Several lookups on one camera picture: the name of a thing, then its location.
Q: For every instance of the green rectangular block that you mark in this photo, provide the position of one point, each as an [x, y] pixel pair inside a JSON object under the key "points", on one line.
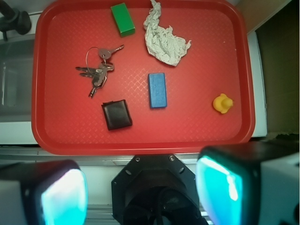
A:
{"points": [[123, 20]]}

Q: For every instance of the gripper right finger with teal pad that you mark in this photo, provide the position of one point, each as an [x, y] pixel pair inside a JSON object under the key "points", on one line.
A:
{"points": [[255, 183]]}

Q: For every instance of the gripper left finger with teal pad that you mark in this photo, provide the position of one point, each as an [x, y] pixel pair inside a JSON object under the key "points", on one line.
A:
{"points": [[43, 193]]}

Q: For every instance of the bunch of silver keys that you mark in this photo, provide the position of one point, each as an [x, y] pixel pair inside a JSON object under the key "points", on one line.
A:
{"points": [[99, 74]]}

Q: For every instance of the black leather wallet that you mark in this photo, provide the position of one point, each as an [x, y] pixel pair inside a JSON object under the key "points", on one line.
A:
{"points": [[117, 114]]}

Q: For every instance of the crumpled white paper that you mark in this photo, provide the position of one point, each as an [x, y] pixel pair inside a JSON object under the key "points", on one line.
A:
{"points": [[161, 43]]}

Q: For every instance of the black clamp knob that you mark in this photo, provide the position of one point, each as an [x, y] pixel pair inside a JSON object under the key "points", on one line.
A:
{"points": [[13, 19]]}

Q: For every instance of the red plastic tray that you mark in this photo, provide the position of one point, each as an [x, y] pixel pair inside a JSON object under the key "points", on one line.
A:
{"points": [[66, 121]]}

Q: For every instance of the yellow rubber duck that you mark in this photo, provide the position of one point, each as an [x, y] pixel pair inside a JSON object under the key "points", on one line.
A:
{"points": [[222, 103]]}

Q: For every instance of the clear plastic bin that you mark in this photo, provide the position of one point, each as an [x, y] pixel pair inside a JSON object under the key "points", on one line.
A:
{"points": [[16, 66]]}

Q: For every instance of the blue rectangular block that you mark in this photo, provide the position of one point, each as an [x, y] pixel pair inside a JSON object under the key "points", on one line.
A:
{"points": [[157, 90]]}

